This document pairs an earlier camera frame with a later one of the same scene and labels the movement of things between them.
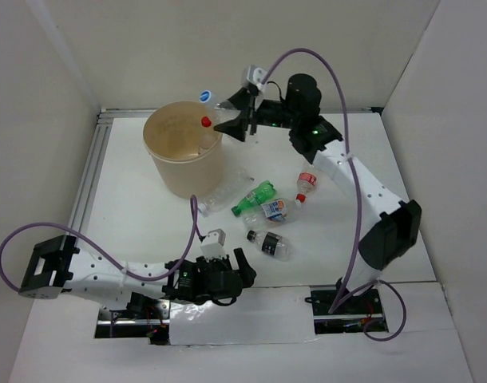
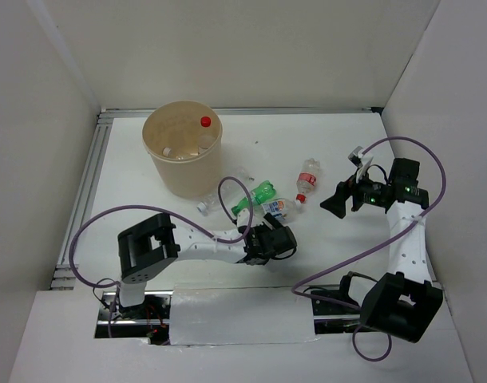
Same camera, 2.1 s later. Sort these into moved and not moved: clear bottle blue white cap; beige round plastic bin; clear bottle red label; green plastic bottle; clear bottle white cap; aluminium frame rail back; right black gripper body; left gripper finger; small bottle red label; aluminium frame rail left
Moved: right black gripper body; clear bottle blue white cap; left gripper finger
Not moved: aluminium frame rail left; clear bottle red label; clear bottle white cap; small bottle red label; beige round plastic bin; aluminium frame rail back; green plastic bottle
